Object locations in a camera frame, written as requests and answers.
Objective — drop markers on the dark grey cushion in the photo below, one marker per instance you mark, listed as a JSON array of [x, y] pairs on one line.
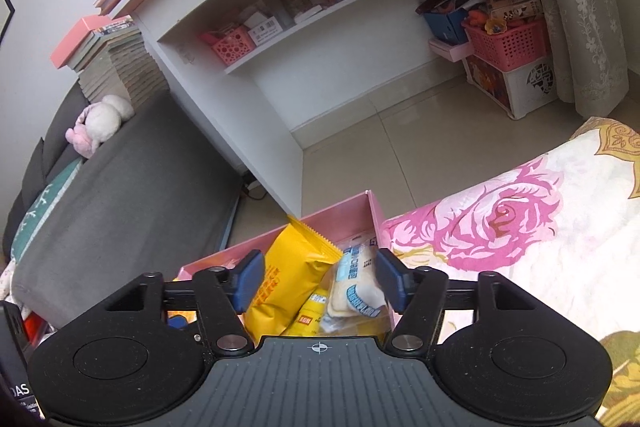
[[50, 157]]

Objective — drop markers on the clear rice cracker packet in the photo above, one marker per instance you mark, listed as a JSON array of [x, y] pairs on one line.
[[355, 287]]

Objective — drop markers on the white storage crate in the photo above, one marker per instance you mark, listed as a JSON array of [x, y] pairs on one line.
[[530, 87]]

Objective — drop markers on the black framed picture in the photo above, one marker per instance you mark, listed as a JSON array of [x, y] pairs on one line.
[[4, 14]]

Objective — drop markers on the lace curtain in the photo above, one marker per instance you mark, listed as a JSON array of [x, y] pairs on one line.
[[575, 7]]

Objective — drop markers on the floral bed sheet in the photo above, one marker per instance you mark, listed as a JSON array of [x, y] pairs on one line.
[[550, 257]]

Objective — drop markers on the pink hardcover book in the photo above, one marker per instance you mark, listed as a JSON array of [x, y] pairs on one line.
[[75, 42]]

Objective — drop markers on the small pink basket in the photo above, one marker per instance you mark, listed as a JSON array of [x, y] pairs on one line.
[[232, 49]]

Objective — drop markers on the white shelf unit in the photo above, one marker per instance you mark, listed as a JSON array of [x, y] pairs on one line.
[[280, 107]]

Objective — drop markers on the white labelled box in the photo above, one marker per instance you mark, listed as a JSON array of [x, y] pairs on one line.
[[265, 32]]

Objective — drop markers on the large pink basket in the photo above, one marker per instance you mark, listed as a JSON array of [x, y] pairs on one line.
[[510, 44]]

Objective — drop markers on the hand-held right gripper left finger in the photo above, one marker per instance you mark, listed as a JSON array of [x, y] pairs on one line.
[[247, 279]]

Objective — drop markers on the teal cushion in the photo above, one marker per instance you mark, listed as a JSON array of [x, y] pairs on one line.
[[40, 207]]

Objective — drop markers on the grey sofa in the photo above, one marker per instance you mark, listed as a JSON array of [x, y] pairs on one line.
[[140, 207]]

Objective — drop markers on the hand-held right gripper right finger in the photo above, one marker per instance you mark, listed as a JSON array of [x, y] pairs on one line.
[[392, 279]]

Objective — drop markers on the pink tray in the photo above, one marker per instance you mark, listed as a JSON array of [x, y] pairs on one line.
[[450, 51]]

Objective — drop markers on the pink cardboard box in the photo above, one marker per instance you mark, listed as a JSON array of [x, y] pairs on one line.
[[345, 219]]

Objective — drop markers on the pink and white plush toy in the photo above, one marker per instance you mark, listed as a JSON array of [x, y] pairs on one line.
[[105, 117]]

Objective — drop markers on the blue storage bin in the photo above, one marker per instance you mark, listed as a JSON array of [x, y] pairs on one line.
[[447, 27]]

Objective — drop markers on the yellow snack packet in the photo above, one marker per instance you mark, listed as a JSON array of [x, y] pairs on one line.
[[312, 307], [290, 267]]

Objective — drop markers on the stack of grey books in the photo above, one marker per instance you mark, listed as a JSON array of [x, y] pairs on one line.
[[125, 72]]

